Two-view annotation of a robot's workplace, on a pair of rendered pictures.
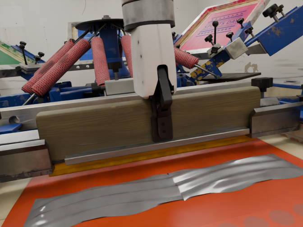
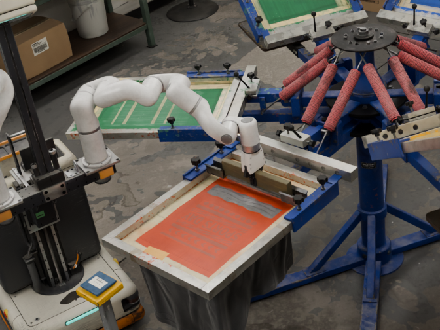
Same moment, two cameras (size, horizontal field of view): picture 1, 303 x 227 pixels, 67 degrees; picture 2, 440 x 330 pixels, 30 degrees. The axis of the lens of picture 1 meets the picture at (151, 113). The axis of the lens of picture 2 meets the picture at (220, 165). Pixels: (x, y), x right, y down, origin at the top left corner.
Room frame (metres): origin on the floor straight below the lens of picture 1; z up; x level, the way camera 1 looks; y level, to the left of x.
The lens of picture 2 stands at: (-1.21, -2.39, 2.91)
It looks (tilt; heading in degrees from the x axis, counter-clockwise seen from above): 32 degrees down; 59
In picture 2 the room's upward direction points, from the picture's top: 9 degrees counter-clockwise
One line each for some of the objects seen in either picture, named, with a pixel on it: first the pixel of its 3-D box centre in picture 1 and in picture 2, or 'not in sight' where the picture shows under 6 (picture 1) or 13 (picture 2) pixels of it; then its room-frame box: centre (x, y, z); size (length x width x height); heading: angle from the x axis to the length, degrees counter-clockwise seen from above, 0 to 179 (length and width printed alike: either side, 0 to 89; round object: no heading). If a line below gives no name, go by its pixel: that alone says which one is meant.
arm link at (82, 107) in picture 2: not in sight; (85, 110); (-0.11, 0.47, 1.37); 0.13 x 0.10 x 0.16; 45
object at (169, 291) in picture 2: not in sight; (181, 299); (-0.14, -0.11, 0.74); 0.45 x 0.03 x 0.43; 102
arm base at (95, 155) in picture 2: not in sight; (91, 143); (-0.12, 0.48, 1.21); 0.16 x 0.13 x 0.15; 85
